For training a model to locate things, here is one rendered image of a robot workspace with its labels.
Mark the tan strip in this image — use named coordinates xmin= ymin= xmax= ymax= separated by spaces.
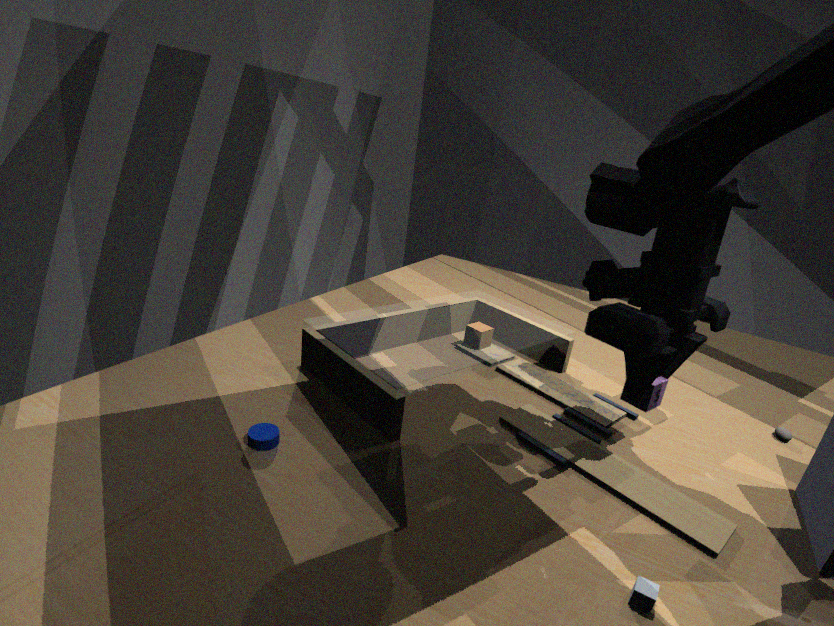
xmin=499 ymin=404 xmax=738 ymax=559

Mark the blue short cylinder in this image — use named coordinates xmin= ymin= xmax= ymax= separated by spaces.
xmin=248 ymin=423 xmax=280 ymax=451

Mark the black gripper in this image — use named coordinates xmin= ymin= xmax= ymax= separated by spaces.
xmin=584 ymin=241 xmax=730 ymax=401

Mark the purple labelled cube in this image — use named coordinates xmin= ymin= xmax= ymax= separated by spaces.
xmin=620 ymin=375 xmax=669 ymax=413

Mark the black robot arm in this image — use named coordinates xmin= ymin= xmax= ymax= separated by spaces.
xmin=582 ymin=23 xmax=834 ymax=307

